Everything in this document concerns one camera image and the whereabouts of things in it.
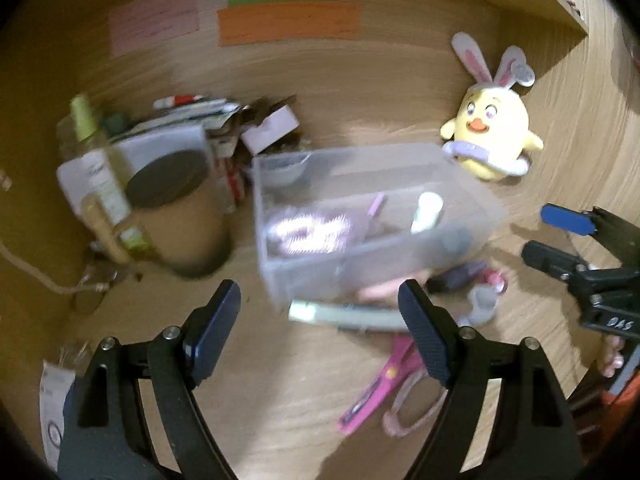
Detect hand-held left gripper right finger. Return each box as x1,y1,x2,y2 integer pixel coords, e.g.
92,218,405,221
397,280,583,480

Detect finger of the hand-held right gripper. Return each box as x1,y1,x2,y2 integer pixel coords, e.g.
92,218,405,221
541,203,640,267
521,241,592,286

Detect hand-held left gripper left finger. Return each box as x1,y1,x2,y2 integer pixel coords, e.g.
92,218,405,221
57,280,242,480

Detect peach cosmetic tube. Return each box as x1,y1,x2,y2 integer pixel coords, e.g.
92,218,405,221
360,270,431,302

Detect dark cosmetic tube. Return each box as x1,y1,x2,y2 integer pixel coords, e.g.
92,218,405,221
426,260,488,294

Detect white green tube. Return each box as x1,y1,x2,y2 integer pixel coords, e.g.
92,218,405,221
288,300,408,332

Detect clear plastic storage box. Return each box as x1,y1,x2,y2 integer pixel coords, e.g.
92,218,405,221
251,142,508,311

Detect person's right hand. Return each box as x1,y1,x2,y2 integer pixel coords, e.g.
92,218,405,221
597,335,626,378

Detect small pink white item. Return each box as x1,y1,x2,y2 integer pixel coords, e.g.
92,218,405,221
480,269,510,293

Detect pink scissors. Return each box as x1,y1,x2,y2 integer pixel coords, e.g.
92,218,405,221
337,335,426,435

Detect white printed tube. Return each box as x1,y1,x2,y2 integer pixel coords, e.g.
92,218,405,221
411,192,444,234

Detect yellow chick plush toy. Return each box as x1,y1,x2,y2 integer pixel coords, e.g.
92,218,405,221
440,31,545,182

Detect thin-framed glasses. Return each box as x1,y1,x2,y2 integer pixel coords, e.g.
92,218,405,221
72,260,146,311

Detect pink patterned bag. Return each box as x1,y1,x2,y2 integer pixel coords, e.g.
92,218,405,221
265,212,351,256

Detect red white carton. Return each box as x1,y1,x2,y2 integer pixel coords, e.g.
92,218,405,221
220,160,251,206

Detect white bowl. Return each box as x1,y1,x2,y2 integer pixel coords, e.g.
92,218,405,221
257,152,311,188

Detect white labelled packet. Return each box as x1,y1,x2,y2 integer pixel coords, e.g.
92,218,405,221
39,360,76,471

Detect clear bottle with green cap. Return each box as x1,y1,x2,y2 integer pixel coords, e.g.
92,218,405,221
69,94,156,261

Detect white storage container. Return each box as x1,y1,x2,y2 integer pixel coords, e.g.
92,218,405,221
56,125,211,211

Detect small white cardboard box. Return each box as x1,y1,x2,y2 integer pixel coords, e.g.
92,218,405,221
240,105,301,156

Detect stack of papers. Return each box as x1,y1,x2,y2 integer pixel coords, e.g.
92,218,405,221
120,97,241,136

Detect dark green object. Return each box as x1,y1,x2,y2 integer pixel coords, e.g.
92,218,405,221
102,112,127,137

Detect red white marker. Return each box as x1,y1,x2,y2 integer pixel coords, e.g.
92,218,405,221
152,93,206,109

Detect orange paper sheet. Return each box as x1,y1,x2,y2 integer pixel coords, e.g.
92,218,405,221
216,1,362,48

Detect pink paper sheet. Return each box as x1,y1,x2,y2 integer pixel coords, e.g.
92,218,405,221
107,0,201,58

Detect beige cord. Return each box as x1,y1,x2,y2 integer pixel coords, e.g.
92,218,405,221
0,240,108,296

